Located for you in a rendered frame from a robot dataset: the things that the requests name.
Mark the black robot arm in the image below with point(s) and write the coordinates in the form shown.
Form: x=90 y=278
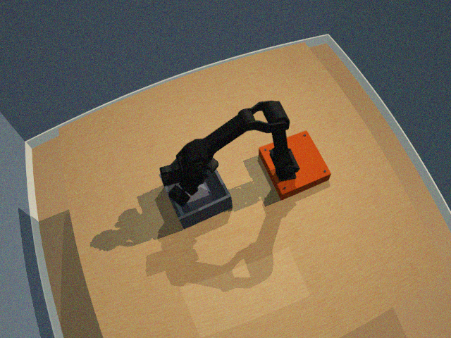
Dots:
x=195 y=157

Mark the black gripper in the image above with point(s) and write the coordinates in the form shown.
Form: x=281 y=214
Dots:
x=189 y=186

